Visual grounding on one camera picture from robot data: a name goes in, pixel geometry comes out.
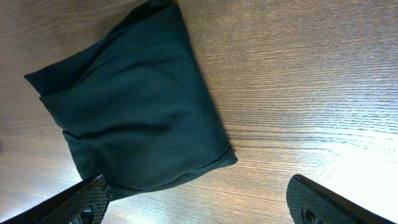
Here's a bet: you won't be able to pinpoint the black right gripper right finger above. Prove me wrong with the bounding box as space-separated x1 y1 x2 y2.
286 174 394 224

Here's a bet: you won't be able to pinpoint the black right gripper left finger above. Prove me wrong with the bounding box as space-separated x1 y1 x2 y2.
3 175 111 224

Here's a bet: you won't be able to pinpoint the black leggings with red waistband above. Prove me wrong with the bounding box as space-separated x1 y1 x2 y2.
25 1 237 200

